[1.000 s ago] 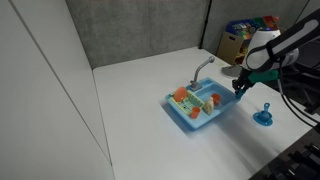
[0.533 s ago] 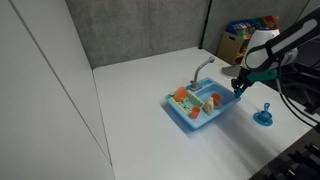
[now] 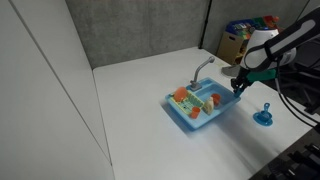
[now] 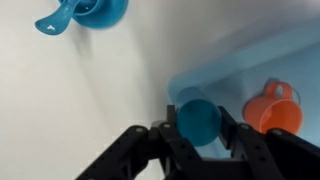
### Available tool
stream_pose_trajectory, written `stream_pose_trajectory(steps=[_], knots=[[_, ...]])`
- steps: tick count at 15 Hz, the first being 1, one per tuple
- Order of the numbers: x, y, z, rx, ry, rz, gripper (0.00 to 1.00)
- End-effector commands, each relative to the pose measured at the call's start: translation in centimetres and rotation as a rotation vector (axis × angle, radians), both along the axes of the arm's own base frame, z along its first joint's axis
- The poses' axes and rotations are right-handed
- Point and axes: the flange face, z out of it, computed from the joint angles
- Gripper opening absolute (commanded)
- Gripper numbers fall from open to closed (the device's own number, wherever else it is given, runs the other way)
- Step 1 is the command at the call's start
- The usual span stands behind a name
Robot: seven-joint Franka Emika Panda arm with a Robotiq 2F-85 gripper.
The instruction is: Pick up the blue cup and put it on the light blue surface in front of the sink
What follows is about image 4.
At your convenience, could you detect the blue toy ladle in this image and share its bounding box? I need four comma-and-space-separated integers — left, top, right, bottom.
34, 0, 104, 36

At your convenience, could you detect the light blue toy sink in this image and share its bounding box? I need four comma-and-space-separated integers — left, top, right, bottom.
166, 16, 320, 161

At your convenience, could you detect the small blue toy cup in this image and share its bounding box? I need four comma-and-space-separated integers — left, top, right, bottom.
175, 86, 223, 148

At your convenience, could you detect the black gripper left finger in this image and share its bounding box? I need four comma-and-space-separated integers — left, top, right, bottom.
75, 104, 204, 180

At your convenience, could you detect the orange cup with handle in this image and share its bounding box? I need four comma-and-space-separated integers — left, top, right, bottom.
242, 78, 304, 136

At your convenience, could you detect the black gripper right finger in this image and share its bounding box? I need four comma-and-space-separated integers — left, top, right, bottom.
218, 106, 320, 180

